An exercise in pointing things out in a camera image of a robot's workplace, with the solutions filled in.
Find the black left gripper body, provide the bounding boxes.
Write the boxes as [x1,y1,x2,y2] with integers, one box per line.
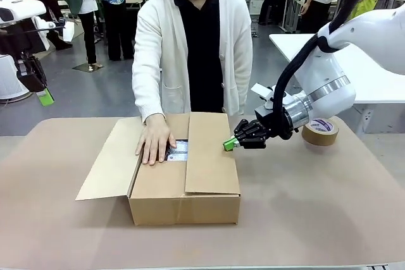
[14,54,47,93]

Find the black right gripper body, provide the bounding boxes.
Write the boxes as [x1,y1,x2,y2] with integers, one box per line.
[254,105,294,140]

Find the brown cardboard box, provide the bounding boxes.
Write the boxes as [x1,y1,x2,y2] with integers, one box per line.
[75,112,242,226]

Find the person's right forearm white sleeve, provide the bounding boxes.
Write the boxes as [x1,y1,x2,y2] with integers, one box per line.
[132,61,166,124]

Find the person's left forearm white sleeve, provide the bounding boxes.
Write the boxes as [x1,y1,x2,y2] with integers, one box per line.
[226,61,254,116]

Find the person's right hand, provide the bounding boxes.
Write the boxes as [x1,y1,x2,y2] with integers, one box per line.
[135,114,177,166]

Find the brown packing tape roll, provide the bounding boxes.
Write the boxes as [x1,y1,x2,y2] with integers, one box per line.
[301,117,340,147]

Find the metal floor plate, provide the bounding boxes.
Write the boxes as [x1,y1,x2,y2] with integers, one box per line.
[72,62,104,73]

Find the printed clock package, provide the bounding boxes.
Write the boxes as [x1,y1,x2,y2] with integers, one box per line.
[164,138,190,163]

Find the person in white cardigan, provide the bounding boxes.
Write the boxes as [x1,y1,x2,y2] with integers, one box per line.
[132,0,254,124]

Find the white side table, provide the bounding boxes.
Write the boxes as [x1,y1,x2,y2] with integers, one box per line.
[268,33,405,135]

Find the grey metal workbench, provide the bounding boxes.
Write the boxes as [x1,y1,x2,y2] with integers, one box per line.
[278,0,301,34]

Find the black cable bundle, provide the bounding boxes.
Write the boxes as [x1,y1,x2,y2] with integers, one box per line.
[272,0,399,132]

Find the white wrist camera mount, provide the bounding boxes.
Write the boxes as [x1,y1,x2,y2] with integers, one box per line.
[251,82,287,109]

